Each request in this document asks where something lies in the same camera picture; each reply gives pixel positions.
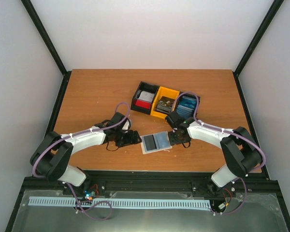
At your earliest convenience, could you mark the black frame post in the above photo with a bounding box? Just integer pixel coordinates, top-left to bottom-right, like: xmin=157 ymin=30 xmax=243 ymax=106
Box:
xmin=21 ymin=0 xmax=68 ymax=76
xmin=233 ymin=0 xmax=284 ymax=78

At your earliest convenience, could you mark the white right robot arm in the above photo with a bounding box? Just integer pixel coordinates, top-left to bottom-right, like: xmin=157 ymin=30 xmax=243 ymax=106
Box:
xmin=165 ymin=111 xmax=265 ymax=188

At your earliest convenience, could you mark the black left frame post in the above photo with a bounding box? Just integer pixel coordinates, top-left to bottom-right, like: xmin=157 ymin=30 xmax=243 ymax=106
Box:
xmin=21 ymin=0 xmax=68 ymax=76

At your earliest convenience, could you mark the red and white card stack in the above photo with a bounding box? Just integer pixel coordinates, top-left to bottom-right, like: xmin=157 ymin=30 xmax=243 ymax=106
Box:
xmin=135 ymin=91 xmax=154 ymax=109

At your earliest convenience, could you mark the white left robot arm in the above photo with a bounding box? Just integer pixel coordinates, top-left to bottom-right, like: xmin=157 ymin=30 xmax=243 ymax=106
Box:
xmin=30 ymin=112 xmax=142 ymax=195

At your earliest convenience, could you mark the light blue cable duct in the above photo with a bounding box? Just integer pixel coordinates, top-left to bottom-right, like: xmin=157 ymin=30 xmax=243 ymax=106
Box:
xmin=28 ymin=196 xmax=211 ymax=211

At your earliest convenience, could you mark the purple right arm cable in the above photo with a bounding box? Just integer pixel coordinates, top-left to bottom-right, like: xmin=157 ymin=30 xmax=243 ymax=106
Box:
xmin=171 ymin=91 xmax=267 ymax=216

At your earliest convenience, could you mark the beige card holder wallet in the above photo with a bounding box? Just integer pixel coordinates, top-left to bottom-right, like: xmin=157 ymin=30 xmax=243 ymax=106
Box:
xmin=141 ymin=132 xmax=172 ymax=155

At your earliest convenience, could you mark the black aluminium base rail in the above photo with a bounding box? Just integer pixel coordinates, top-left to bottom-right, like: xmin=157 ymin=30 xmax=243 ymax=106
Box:
xmin=21 ymin=169 xmax=280 ymax=201

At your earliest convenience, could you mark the grey card stack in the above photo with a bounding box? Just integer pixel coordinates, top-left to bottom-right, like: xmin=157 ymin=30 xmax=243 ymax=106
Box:
xmin=155 ymin=96 xmax=174 ymax=114

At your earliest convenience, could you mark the black right frame post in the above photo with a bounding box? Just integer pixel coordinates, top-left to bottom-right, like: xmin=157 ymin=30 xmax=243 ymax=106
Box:
xmin=233 ymin=0 xmax=284 ymax=78

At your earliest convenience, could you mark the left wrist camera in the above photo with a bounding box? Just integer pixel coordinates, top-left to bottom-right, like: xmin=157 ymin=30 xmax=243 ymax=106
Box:
xmin=121 ymin=118 xmax=131 ymax=131

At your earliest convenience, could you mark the blue card stack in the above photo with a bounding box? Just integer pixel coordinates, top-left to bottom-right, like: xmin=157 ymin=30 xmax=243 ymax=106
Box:
xmin=176 ymin=96 xmax=197 ymax=118

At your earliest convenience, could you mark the metal front plate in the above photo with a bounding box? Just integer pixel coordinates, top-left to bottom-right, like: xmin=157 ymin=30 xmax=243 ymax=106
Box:
xmin=7 ymin=190 xmax=290 ymax=232

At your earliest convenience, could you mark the black card bin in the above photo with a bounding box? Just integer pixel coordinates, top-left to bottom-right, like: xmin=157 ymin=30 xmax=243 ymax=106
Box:
xmin=174 ymin=93 xmax=201 ymax=119
xmin=130 ymin=82 xmax=159 ymax=115

